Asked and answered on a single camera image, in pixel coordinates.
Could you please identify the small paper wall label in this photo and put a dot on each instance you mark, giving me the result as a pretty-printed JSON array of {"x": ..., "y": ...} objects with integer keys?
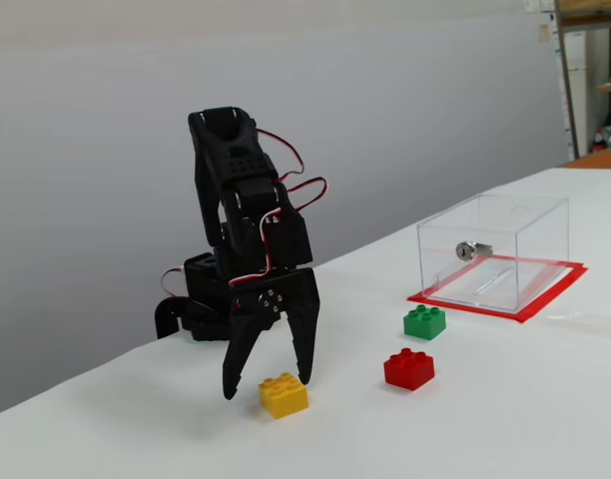
[{"x": 543, "y": 33}]

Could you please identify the black table clamp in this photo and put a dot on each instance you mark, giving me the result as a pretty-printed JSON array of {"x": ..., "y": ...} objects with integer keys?
[{"x": 166, "y": 319}]

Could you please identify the red label soda bottle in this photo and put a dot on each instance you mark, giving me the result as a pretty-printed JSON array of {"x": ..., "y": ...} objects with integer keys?
[{"x": 598, "y": 142}]

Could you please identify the red tape frame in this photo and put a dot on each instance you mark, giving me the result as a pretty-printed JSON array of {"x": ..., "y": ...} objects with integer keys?
[{"x": 555, "y": 297}]

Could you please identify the red lego brick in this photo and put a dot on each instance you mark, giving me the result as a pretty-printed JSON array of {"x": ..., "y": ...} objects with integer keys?
[{"x": 409, "y": 371}]

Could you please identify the green lego brick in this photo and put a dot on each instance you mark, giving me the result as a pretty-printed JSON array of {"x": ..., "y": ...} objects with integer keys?
[{"x": 425, "y": 327}]

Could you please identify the transparent acrylic box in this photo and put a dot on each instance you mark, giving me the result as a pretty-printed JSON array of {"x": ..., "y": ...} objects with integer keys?
[{"x": 535, "y": 234}]

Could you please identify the yellow lego brick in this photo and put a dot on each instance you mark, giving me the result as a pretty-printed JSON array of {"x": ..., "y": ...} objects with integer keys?
[{"x": 283, "y": 401}]

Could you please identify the orange wooden table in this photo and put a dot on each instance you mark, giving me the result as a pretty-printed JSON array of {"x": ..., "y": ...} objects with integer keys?
[{"x": 600, "y": 159}]

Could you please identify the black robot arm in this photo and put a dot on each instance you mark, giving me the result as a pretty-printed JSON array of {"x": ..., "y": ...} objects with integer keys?
[{"x": 225, "y": 174}]

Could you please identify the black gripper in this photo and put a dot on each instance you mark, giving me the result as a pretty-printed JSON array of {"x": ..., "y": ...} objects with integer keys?
[{"x": 292, "y": 295}]

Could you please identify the metal shelf rack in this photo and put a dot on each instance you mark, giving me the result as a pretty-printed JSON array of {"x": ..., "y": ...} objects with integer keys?
[{"x": 565, "y": 75}]

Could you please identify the silver box lock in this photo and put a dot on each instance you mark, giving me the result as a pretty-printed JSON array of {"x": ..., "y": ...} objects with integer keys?
[{"x": 466, "y": 251}]

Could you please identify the white refrigerator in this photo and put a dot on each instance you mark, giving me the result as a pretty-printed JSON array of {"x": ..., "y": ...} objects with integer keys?
[{"x": 575, "y": 90}]

